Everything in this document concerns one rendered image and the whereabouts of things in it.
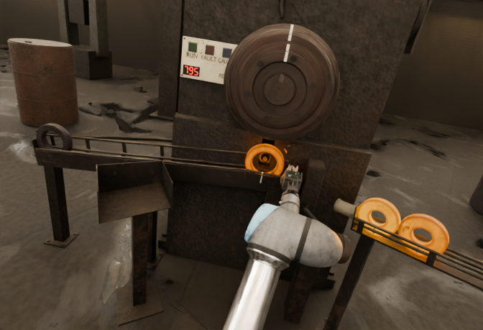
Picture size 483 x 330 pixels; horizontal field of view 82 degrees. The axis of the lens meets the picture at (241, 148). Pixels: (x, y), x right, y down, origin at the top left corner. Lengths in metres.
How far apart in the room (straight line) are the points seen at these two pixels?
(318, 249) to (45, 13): 9.37
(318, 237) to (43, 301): 1.38
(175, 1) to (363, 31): 2.96
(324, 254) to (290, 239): 0.09
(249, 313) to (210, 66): 1.00
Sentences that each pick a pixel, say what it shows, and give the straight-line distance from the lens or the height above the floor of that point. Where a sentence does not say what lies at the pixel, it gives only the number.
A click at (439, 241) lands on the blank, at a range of 1.21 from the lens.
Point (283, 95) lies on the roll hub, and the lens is 1.08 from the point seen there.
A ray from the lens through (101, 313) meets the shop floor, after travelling 1.64.
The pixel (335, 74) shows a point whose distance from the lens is 1.18.
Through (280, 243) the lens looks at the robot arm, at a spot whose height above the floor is 0.84.
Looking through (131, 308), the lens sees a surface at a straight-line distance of 1.62.
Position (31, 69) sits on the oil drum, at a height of 0.63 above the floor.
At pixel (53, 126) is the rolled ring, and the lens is 1.68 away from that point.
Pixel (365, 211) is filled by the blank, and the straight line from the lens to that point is 1.25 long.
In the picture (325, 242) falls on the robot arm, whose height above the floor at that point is 0.86.
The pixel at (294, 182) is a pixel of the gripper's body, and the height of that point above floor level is 0.76.
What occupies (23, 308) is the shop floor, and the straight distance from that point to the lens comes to 1.76.
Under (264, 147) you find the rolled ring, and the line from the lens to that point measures 1.26.
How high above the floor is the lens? 1.29
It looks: 22 degrees down
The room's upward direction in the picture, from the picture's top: 9 degrees clockwise
